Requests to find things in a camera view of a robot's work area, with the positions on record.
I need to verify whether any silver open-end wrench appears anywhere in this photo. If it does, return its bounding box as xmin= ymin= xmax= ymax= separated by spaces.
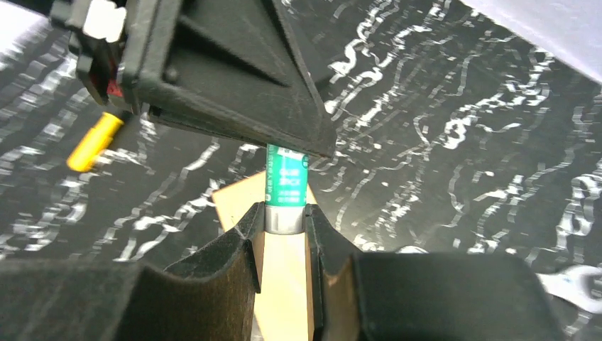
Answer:
xmin=536 ymin=265 xmax=601 ymax=314

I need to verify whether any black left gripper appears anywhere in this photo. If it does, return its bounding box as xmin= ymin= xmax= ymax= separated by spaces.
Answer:
xmin=49 ymin=1 xmax=336 ymax=157

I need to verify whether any green white glue stick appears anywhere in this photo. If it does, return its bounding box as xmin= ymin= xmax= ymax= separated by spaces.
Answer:
xmin=264 ymin=145 xmax=309 ymax=235

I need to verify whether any orange paper envelope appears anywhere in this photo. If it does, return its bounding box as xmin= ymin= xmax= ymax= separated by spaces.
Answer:
xmin=212 ymin=171 xmax=312 ymax=340

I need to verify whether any yellow marker pen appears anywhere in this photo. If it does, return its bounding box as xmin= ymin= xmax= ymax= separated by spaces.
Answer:
xmin=66 ymin=112 xmax=125 ymax=173

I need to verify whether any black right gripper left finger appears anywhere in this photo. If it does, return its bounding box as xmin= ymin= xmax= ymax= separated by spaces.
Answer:
xmin=1 ymin=202 xmax=265 ymax=340

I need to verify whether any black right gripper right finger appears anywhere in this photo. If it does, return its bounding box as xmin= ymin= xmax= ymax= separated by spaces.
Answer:
xmin=303 ymin=205 xmax=564 ymax=340

